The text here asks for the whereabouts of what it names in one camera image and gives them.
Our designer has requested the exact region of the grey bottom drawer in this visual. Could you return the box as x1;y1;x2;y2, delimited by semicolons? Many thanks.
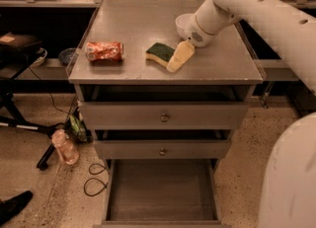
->
93;159;231;228

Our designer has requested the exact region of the clear plastic bottle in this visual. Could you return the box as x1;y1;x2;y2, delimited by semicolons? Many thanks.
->
51;129;79;165

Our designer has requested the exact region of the black stand with legs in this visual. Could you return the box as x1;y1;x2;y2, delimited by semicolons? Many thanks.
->
0;32;67;171

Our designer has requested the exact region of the black cable on floor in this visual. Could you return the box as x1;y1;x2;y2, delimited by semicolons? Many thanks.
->
83;163;109;197

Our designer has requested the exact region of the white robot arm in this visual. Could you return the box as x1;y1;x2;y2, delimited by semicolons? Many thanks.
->
167;0;316;228

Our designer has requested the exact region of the grey drawer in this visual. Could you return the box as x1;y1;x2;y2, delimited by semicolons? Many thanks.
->
93;130;231;159
79;86;248;130
93;159;231;228

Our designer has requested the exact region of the dark small bowl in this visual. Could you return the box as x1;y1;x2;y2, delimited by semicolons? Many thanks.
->
58;47;77;65

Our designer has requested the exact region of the grey middle drawer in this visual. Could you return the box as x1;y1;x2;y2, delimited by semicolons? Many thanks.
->
93;130;231;159

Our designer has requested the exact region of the green bag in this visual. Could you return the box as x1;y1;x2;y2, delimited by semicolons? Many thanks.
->
70;115;87;142

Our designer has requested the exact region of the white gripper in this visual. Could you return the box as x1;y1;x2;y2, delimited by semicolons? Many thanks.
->
166;0;240;72

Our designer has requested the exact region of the white bowl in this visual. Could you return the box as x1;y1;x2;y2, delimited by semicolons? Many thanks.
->
175;14;193;39

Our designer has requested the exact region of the grey top drawer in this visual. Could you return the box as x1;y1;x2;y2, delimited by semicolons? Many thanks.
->
79;86;248;130

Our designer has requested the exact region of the grey drawer cabinet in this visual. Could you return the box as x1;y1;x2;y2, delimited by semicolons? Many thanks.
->
65;0;267;228

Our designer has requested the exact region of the black shoe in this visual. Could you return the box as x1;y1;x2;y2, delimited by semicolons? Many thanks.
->
0;190;33;225

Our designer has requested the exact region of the green yellow sponge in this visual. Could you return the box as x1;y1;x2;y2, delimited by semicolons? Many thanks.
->
145;42;175;67

